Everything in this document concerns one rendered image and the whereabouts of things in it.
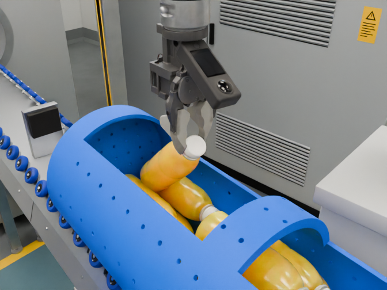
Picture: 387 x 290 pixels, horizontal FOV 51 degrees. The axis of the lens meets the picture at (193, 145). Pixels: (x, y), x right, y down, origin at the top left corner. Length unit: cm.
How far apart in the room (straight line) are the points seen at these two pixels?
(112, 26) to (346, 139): 126
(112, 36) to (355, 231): 100
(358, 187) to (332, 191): 5
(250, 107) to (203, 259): 188
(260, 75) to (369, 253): 158
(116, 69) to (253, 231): 105
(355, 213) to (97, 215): 44
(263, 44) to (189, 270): 177
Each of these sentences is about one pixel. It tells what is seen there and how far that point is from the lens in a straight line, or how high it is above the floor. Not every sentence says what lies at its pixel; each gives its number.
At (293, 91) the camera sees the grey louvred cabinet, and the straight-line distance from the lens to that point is 217.
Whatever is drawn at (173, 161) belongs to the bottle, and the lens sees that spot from 71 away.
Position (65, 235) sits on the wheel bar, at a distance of 101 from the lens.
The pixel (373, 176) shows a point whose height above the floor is 115.
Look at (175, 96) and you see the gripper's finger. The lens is 62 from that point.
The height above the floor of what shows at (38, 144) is 97.
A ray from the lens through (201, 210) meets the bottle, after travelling 81.
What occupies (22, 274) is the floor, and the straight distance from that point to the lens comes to 228.
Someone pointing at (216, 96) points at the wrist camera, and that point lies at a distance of 57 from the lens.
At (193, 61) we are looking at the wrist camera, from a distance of 59.
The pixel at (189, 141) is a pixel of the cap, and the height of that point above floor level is 124.
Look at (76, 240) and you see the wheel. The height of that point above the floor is 96.
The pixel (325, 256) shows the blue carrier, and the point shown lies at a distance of 71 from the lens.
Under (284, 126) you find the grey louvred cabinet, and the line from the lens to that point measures 227.
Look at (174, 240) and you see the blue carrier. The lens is 56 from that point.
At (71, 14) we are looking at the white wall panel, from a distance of 576.
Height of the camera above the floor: 159
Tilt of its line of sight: 31 degrees down
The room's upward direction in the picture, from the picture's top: straight up
